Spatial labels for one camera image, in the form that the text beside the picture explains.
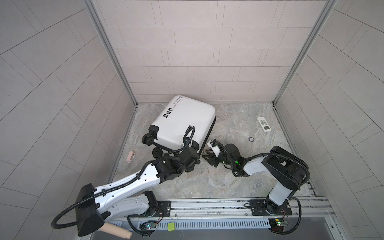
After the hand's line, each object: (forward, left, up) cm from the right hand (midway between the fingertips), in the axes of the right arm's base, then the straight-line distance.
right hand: (204, 155), depth 85 cm
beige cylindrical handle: (-32, +41, -1) cm, 51 cm away
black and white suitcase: (+12, +9, +16) cm, 22 cm away
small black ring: (+11, -32, -4) cm, 34 cm away
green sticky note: (-32, +17, -2) cm, 36 cm away
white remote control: (+22, -44, -3) cm, 49 cm away
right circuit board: (-34, -31, -6) cm, 46 cm away
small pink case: (+2, +42, +2) cm, 42 cm away
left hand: (-5, +5, +8) cm, 11 cm away
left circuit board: (-31, +27, 0) cm, 41 cm away
